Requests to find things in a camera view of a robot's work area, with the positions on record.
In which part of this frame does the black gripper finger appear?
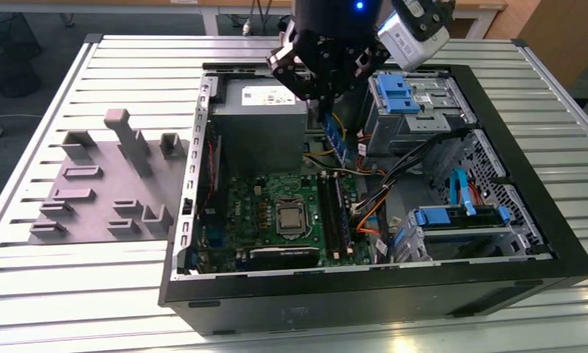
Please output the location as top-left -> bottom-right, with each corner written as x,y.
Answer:
325,46 -> 390,111
265,31 -> 334,111

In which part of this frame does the blue RAM stick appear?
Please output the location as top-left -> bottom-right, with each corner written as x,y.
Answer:
321,110 -> 353,165

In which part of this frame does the black RAM slot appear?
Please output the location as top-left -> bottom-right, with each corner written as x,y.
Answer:
317,175 -> 338,258

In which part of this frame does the blue disk carrier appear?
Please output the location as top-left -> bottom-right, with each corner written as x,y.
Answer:
376,74 -> 422,115
410,206 -> 512,229

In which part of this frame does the grey power supply unit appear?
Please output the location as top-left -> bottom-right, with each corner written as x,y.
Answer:
209,77 -> 309,174

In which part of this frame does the grey metal drive cage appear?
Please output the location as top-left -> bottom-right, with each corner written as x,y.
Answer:
364,73 -> 476,155
405,205 -> 540,262

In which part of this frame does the white framed wooden desk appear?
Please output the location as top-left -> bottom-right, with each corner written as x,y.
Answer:
18,0 -> 508,40

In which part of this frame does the green motherboard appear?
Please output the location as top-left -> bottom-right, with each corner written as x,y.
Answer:
194,172 -> 373,273

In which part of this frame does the brown wooden cabinet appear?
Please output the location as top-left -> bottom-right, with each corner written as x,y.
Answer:
484,0 -> 588,100

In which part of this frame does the silver CPU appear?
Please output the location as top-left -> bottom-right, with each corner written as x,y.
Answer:
276,207 -> 305,228

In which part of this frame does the CPU socket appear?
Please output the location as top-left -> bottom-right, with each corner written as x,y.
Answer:
272,198 -> 310,240

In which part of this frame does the grey parts rack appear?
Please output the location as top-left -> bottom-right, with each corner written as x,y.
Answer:
27,109 -> 192,246

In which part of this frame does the black graphics card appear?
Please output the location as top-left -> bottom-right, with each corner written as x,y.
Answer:
246,246 -> 320,271

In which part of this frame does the black mesh bin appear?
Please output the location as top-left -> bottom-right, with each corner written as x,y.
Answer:
0,13 -> 42,99

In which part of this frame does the black PC case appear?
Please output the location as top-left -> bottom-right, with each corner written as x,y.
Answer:
157,61 -> 588,336

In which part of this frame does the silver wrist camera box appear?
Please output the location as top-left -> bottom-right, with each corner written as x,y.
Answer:
376,0 -> 452,73

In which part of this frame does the yellow wire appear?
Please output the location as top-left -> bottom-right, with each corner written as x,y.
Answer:
306,113 -> 348,157

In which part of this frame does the black cable bundle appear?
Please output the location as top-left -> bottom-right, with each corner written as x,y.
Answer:
357,130 -> 472,221

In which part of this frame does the blue flat wire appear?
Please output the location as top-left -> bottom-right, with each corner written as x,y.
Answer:
449,168 -> 477,216

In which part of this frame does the orange wire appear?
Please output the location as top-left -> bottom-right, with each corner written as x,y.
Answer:
356,205 -> 388,235

